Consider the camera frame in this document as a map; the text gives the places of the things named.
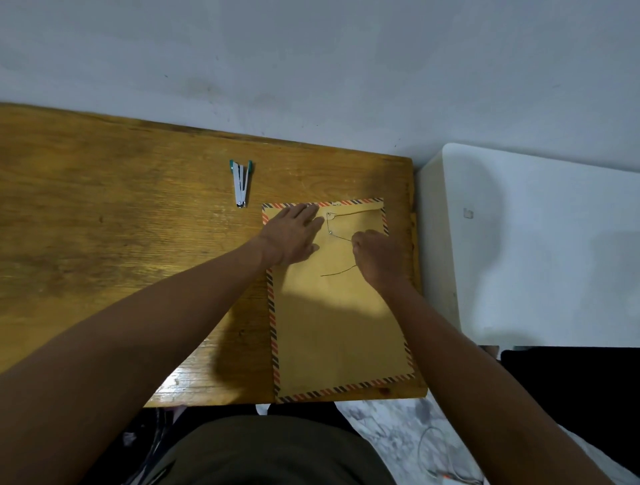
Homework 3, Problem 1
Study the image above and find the white and green stapler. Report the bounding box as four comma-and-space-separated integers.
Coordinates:
229, 159, 254, 209

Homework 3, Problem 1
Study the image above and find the white cable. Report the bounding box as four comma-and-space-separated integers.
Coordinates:
417, 426, 485, 485

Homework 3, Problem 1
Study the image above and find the white cabinet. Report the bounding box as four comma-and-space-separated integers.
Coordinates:
416, 143, 640, 349

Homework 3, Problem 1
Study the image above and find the person's right hand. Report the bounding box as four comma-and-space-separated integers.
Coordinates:
351, 230, 407, 295

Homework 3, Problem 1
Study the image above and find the brown envelope with striped border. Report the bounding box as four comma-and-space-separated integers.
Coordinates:
261, 198, 417, 404

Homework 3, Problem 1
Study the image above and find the person's left hand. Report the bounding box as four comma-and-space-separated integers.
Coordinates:
256, 203, 326, 268

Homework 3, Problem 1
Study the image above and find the person's right forearm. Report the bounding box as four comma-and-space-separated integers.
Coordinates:
381, 280, 615, 485

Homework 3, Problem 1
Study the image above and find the thin envelope closure string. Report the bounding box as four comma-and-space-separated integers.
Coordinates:
320, 212, 359, 277

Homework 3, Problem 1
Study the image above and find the person's left forearm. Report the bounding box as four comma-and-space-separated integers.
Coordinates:
0, 237, 273, 485

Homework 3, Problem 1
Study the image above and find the olive green shirt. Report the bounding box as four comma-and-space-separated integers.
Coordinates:
148, 415, 397, 485

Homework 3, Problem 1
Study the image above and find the black bag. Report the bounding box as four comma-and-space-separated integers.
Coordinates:
80, 406, 187, 485

